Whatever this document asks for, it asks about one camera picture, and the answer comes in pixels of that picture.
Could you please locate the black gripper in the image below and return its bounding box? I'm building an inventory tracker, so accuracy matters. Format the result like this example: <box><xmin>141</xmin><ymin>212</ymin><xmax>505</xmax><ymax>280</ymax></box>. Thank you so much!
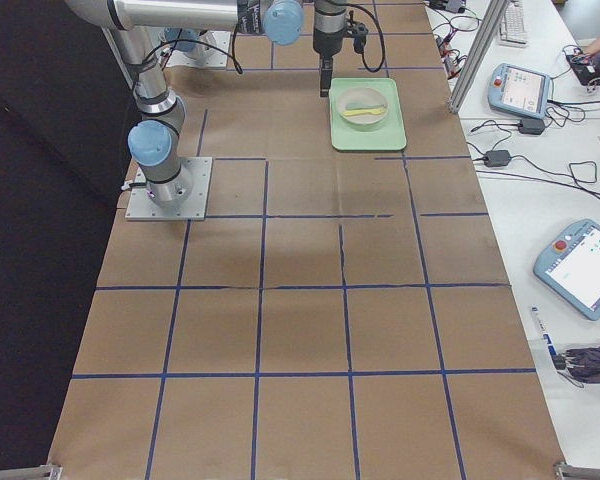
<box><xmin>313</xmin><ymin>0</ymin><xmax>344</xmax><ymax>98</ymax></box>

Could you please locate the pale green plastic spoon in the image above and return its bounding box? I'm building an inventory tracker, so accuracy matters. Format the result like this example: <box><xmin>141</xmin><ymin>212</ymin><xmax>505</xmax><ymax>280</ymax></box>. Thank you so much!
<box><xmin>345</xmin><ymin>102</ymin><xmax>383</xmax><ymax>110</ymax></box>

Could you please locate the cream round plate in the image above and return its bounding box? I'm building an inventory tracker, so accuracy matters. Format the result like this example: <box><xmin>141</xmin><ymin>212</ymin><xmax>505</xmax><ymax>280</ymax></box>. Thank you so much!
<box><xmin>335</xmin><ymin>87</ymin><xmax>389</xmax><ymax>130</ymax></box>

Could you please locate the yellow plastic fork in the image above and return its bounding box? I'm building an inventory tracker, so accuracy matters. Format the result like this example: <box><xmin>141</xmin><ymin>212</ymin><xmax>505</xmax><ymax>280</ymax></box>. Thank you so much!
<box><xmin>342</xmin><ymin>106</ymin><xmax>386</xmax><ymax>117</ymax></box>

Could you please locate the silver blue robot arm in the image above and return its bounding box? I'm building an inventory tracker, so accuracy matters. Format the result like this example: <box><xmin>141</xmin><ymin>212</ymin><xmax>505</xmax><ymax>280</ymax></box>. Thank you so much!
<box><xmin>160</xmin><ymin>28</ymin><xmax>217</xmax><ymax>64</ymax></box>
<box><xmin>68</xmin><ymin>1</ymin><xmax>338</xmax><ymax>215</ymax></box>

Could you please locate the light green plastic tray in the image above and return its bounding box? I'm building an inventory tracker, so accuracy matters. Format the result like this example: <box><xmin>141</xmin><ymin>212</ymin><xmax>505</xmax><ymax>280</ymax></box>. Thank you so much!
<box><xmin>329</xmin><ymin>78</ymin><xmax>407</xmax><ymax>152</ymax></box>

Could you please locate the white keyboard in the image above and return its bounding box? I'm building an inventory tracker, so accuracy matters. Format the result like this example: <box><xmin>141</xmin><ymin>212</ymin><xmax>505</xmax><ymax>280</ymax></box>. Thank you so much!
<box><xmin>497</xmin><ymin>0</ymin><xmax>528</xmax><ymax>48</ymax></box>

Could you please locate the far blue teach pendant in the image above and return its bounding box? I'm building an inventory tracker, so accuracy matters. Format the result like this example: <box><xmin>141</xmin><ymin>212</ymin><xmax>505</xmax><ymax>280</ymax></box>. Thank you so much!
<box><xmin>487</xmin><ymin>63</ymin><xmax>551</xmax><ymax>120</ymax></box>

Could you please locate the blue teach pendant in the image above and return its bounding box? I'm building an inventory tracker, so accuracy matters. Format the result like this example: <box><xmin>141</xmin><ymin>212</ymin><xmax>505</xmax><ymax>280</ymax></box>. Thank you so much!
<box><xmin>533</xmin><ymin>219</ymin><xmax>600</xmax><ymax>321</ymax></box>
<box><xmin>487</xmin><ymin>63</ymin><xmax>551</xmax><ymax>120</ymax></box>

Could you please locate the black power adapter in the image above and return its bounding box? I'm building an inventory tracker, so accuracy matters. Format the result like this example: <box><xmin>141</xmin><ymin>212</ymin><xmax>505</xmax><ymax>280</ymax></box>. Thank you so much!
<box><xmin>517</xmin><ymin>118</ymin><xmax>546</xmax><ymax>136</ymax></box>
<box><xmin>483</xmin><ymin>150</ymin><xmax>511</xmax><ymax>168</ymax></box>

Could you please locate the near blue teach pendant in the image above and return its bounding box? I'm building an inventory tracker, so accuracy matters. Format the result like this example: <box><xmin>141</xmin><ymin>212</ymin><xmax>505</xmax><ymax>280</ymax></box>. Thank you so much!
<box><xmin>533</xmin><ymin>219</ymin><xmax>600</xmax><ymax>321</ymax></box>

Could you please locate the dark folded umbrella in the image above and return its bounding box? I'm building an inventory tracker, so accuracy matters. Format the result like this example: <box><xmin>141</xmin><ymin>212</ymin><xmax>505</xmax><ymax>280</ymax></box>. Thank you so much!
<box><xmin>552</xmin><ymin>346</ymin><xmax>600</xmax><ymax>388</ymax></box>

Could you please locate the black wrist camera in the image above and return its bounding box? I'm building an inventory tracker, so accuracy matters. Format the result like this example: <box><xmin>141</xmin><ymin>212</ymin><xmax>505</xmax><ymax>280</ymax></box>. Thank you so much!
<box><xmin>344</xmin><ymin>10</ymin><xmax>368</xmax><ymax>55</ymax></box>

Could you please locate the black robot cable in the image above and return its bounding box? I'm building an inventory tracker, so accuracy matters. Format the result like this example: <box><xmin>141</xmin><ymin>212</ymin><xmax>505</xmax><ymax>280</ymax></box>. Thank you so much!
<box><xmin>347</xmin><ymin>0</ymin><xmax>389</xmax><ymax>72</ymax></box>

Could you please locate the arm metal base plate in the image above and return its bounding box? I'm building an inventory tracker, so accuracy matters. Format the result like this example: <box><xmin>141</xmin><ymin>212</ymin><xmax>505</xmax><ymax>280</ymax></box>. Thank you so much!
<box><xmin>125</xmin><ymin>157</ymin><xmax>213</xmax><ymax>221</ymax></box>
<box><xmin>160</xmin><ymin>28</ymin><xmax>230</xmax><ymax>69</ymax></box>

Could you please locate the aluminium frame post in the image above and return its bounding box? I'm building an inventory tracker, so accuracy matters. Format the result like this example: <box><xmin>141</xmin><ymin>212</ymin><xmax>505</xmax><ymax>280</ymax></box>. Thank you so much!
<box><xmin>448</xmin><ymin>0</ymin><xmax>509</xmax><ymax>114</ymax></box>

